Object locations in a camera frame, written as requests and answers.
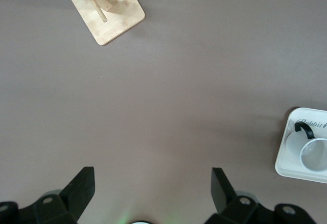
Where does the brown table cover mat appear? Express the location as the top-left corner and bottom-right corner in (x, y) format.
(0, 0), (327, 224)

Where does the white tray with rabbit print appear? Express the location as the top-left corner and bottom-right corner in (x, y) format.
(274, 107), (327, 184)

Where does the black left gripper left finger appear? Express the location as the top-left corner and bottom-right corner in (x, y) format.
(0, 166), (96, 224)

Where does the wooden mug tree stand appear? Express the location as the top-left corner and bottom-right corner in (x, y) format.
(30, 0), (146, 46)

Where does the white smiley mug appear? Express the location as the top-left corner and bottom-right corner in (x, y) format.
(285, 121), (327, 172)

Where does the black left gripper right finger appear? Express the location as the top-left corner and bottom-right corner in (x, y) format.
(211, 167), (315, 224)

